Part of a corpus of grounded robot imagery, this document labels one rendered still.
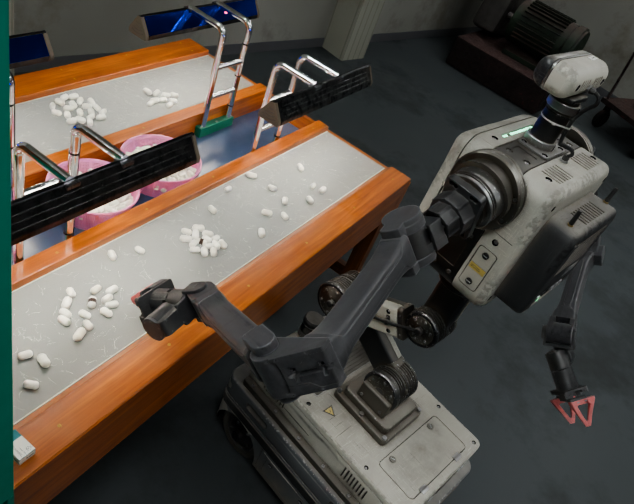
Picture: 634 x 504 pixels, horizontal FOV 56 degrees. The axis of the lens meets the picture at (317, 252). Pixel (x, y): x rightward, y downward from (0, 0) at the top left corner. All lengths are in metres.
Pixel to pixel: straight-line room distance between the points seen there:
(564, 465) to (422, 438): 1.10
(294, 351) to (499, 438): 2.02
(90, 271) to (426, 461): 1.11
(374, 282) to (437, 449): 1.06
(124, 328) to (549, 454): 1.99
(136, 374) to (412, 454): 0.88
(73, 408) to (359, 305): 0.70
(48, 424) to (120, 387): 0.16
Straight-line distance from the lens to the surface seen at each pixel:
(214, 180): 2.05
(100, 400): 1.41
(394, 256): 1.05
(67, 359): 1.50
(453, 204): 1.16
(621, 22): 7.58
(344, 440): 1.85
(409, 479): 1.87
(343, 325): 0.91
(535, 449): 2.90
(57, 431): 1.37
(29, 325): 1.57
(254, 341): 0.92
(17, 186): 1.53
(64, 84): 2.40
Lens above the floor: 1.94
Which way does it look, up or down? 38 degrees down
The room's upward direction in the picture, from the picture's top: 23 degrees clockwise
